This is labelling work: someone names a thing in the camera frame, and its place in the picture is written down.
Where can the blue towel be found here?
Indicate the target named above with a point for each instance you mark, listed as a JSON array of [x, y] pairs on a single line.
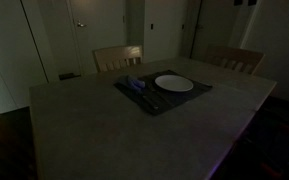
[[132, 82]]

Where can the white round plate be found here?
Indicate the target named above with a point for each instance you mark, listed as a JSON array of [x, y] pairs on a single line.
[[174, 83]]

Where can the metal fork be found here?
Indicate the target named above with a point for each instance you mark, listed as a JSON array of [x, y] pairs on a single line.
[[155, 96]]

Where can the metal spoon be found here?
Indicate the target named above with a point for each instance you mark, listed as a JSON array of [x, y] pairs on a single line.
[[150, 102]]

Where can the dark woven placemat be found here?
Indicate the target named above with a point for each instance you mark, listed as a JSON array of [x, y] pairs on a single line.
[[184, 96]]

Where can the white door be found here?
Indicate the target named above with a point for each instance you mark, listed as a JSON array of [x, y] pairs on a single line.
[[100, 36]]

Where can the dark floor door stop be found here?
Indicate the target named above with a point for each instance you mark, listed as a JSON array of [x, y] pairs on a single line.
[[69, 76]]

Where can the dark shadowed door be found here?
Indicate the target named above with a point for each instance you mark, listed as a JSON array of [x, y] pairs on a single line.
[[214, 30]]

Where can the dark wall light switch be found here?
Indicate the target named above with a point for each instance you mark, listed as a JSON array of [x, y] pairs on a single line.
[[152, 26], [183, 26]]

